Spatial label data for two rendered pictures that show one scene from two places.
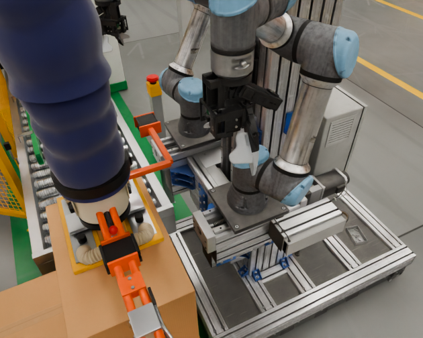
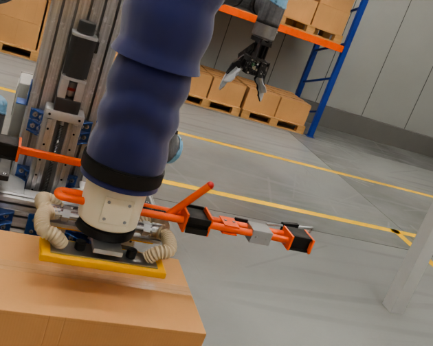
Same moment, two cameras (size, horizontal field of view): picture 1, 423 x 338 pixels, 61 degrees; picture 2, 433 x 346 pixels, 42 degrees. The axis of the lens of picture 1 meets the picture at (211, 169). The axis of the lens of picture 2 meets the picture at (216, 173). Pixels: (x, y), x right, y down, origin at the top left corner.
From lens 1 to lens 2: 1.88 m
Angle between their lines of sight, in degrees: 77
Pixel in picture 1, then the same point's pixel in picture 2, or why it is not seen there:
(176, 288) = (172, 265)
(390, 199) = not seen: outside the picture
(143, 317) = (258, 226)
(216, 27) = (279, 14)
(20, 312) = not seen: outside the picture
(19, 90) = (188, 68)
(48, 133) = (172, 112)
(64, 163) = (164, 146)
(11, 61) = (205, 40)
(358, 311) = not seen: hidden behind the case
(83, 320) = (184, 319)
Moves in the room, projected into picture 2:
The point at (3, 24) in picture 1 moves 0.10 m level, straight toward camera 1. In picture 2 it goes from (212, 10) to (248, 22)
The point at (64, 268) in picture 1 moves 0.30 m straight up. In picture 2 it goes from (110, 316) to (143, 217)
